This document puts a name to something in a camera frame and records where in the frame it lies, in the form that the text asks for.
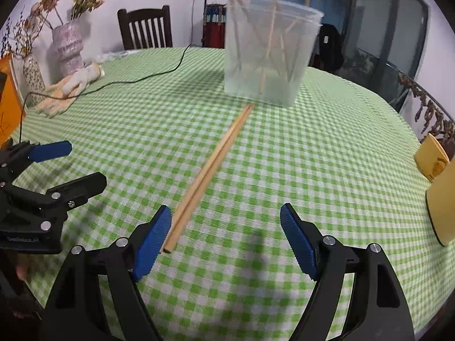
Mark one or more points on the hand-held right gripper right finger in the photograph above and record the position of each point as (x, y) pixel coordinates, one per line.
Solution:
(298, 241)

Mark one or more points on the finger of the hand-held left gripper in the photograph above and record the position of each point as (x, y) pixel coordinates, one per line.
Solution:
(81, 186)
(49, 151)

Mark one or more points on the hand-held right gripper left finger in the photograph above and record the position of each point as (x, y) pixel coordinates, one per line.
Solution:
(154, 241)

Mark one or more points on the wooden chopstick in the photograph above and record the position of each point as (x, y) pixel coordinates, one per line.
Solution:
(204, 176)
(210, 177)

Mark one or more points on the clear plastic container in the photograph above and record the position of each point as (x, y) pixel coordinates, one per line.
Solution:
(241, 78)

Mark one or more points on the bunch of chopsticks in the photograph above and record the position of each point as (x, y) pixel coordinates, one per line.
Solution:
(271, 39)

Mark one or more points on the person's left hand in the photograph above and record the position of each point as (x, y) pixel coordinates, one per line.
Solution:
(21, 271)

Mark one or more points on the knit glove with orange dots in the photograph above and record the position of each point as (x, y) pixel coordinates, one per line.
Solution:
(55, 104)

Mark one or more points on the orange box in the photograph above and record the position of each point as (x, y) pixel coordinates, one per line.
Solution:
(9, 110)

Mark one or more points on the small patterned vase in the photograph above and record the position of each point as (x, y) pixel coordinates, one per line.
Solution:
(33, 80)

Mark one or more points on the white knit glove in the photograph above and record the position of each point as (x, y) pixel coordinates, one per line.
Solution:
(78, 80)

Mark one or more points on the green checked tablecloth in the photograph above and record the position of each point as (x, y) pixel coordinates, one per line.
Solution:
(284, 149)

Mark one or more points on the pink white ceramic vase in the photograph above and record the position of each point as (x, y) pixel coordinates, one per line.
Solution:
(67, 48)

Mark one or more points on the dried flower branches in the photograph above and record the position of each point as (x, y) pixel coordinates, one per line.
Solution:
(16, 39)

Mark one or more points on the plain yellow cup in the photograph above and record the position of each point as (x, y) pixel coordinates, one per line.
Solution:
(442, 206)

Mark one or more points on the dark wooden chair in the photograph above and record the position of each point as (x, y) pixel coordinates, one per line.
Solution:
(144, 28)

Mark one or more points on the dried flower bouquet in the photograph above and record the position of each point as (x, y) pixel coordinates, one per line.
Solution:
(85, 0)

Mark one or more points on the yellow cup with cartoon print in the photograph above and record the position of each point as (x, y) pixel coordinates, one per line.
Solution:
(428, 156)

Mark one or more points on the row of hanging dried food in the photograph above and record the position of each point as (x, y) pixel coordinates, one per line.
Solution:
(432, 113)

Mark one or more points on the metal drying rack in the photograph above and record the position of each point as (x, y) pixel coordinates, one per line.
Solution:
(423, 94)

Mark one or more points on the black cap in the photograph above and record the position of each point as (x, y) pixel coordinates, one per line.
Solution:
(330, 48)

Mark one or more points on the red and blue fabric rack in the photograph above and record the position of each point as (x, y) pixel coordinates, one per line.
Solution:
(214, 30)

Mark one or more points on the lamp on tripod stand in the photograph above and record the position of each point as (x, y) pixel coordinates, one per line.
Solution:
(207, 7)

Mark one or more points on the glass sliding door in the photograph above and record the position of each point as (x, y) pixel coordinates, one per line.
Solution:
(384, 25)

